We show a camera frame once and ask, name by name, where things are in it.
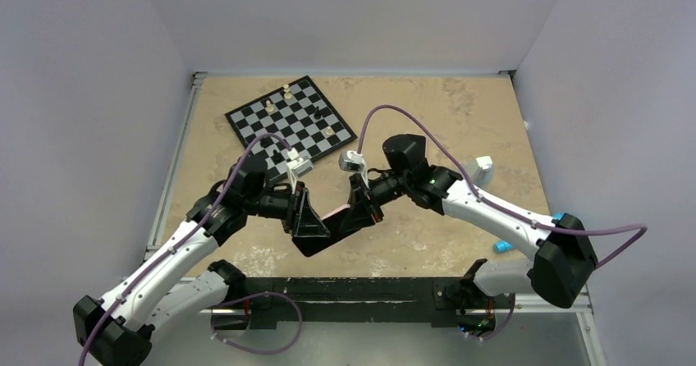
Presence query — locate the black chess pawn lower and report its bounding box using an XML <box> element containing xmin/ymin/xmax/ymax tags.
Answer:
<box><xmin>272</xmin><ymin>151</ymin><xmax>284</xmax><ymax>163</ymax></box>

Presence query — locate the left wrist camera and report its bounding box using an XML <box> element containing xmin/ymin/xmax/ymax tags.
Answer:
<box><xmin>286</xmin><ymin>149</ymin><xmax>314</xmax><ymax>187</ymax></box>

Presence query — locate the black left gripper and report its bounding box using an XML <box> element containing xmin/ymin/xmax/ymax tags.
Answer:
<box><xmin>244</xmin><ymin>179</ymin><xmax>329</xmax><ymax>236</ymax></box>

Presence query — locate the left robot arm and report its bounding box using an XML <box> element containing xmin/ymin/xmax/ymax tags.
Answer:
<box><xmin>73</xmin><ymin>149</ymin><xmax>328</xmax><ymax>365</ymax></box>

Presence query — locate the white spray bottle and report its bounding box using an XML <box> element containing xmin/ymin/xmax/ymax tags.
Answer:
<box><xmin>464</xmin><ymin>156</ymin><xmax>495</xmax><ymax>190</ymax></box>

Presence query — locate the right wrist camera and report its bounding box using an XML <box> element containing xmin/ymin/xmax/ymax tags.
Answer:
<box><xmin>338</xmin><ymin>150</ymin><xmax>369</xmax><ymax>188</ymax></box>

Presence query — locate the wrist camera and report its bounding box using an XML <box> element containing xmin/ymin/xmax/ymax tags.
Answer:
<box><xmin>286</xmin><ymin>149</ymin><xmax>314</xmax><ymax>187</ymax></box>
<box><xmin>338</xmin><ymin>150</ymin><xmax>369</xmax><ymax>188</ymax></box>

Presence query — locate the black and white chessboard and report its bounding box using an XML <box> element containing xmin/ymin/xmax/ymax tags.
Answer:
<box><xmin>225</xmin><ymin>75</ymin><xmax>357</xmax><ymax>162</ymax></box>

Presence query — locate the phone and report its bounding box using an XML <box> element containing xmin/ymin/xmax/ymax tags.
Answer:
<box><xmin>321</xmin><ymin>204</ymin><xmax>350</xmax><ymax>220</ymax></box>

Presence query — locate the white chess pawn far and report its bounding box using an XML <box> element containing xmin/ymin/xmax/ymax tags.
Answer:
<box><xmin>283</xmin><ymin>85</ymin><xmax>293</xmax><ymax>99</ymax></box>

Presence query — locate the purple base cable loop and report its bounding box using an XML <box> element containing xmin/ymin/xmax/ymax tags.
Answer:
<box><xmin>209</xmin><ymin>291</ymin><xmax>304</xmax><ymax>356</ymax></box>

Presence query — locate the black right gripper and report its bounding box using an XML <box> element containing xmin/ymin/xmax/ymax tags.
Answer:
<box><xmin>339</xmin><ymin>171</ymin><xmax>411</xmax><ymax>232</ymax></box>

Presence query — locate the aluminium table frame rail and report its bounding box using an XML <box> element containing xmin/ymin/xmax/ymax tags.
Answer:
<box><xmin>143</xmin><ymin>71</ymin><xmax>208</xmax><ymax>262</ymax></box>

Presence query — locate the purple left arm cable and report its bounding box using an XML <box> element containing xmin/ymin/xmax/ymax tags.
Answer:
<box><xmin>77</xmin><ymin>132</ymin><xmax>297</xmax><ymax>366</ymax></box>

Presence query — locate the black chess pawn left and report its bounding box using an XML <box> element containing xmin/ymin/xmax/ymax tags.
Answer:
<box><xmin>260</xmin><ymin>137</ymin><xmax>272</xmax><ymax>148</ymax></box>

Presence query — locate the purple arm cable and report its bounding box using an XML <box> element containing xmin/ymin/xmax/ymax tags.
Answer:
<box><xmin>77</xmin><ymin>132</ymin><xmax>297</xmax><ymax>366</ymax></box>
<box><xmin>355</xmin><ymin>103</ymin><xmax>649</xmax><ymax>269</ymax></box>

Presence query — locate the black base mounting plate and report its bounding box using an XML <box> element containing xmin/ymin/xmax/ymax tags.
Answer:
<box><xmin>219</xmin><ymin>277</ymin><xmax>515</xmax><ymax>332</ymax></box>

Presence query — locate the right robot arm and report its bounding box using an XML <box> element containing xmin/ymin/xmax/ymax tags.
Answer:
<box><xmin>293</xmin><ymin>134</ymin><xmax>598</xmax><ymax>309</ymax></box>

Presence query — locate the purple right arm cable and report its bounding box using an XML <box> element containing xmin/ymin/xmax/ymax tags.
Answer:
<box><xmin>355</xmin><ymin>103</ymin><xmax>649</xmax><ymax>269</ymax></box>

